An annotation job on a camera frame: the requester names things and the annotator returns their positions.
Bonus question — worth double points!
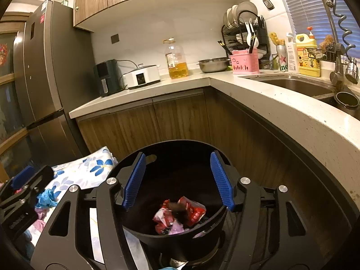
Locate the grey refrigerator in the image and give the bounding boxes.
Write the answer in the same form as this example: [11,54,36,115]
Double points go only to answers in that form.
[13,0,96,161]

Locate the white bowl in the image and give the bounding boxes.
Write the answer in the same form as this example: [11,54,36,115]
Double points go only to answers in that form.
[236,1,258,20]

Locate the silver beer can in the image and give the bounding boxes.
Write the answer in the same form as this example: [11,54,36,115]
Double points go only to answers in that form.
[276,45,289,72]

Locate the window blinds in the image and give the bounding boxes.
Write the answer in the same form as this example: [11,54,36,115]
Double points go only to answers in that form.
[274,0,360,59]

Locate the white spoons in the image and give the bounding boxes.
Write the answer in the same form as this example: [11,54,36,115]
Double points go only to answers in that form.
[245,20,255,47]

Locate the blue disposable glove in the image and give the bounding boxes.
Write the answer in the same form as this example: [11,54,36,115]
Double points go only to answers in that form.
[35,189,61,209]

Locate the black power cable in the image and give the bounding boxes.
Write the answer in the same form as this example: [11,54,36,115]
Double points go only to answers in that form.
[117,60,138,71]

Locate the black air fryer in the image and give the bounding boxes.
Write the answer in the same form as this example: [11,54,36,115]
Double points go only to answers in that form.
[94,59,124,97]

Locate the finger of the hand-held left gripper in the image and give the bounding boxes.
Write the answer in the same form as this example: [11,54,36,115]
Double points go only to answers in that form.
[11,165,36,188]
[0,165,54,211]

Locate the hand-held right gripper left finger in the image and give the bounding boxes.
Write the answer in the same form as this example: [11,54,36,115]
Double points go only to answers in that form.
[30,152,154,270]

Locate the stainless steel bowl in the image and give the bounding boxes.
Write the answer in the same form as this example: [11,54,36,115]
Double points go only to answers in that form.
[197,57,232,74]

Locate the white pump bottle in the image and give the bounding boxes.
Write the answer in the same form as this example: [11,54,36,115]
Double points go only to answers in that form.
[285,33,299,73]

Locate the wooden glass door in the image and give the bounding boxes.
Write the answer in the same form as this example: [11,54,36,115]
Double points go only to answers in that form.
[0,11,31,183]

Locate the wire sink caddy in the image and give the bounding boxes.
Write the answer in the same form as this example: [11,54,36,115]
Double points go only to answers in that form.
[308,35,342,62]

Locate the white plates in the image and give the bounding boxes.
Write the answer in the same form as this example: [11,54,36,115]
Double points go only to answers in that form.
[223,5,239,26]

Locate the red printed plastic bag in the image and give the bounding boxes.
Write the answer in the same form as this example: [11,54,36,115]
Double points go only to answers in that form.
[153,196,207,235]

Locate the black dish rack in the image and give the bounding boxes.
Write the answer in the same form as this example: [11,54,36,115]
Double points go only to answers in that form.
[221,15,271,62]

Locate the white electric cooker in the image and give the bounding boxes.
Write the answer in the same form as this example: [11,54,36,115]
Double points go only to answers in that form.
[123,64,161,90]

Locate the steel kitchen faucet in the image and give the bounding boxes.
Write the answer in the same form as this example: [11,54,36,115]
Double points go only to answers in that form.
[316,0,360,90]

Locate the blue floral cloth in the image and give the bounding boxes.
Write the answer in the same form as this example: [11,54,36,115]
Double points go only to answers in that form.
[24,146,149,270]

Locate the cooking oil bottle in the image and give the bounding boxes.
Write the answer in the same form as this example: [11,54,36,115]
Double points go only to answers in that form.
[162,37,189,80]

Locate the pink utensil basket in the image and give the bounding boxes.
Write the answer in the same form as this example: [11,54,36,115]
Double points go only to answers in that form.
[230,48,260,75]

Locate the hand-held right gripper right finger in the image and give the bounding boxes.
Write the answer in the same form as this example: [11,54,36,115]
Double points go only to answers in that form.
[210,151,320,270]

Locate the yellow detergent bottle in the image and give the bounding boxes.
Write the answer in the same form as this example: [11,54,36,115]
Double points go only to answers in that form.
[295,27,321,77]

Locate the stainless steel sink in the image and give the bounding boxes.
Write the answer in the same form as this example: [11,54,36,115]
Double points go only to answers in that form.
[239,74,360,119]

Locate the black plastic trash bin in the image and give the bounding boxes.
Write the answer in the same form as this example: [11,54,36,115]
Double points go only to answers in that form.
[108,140,235,261]

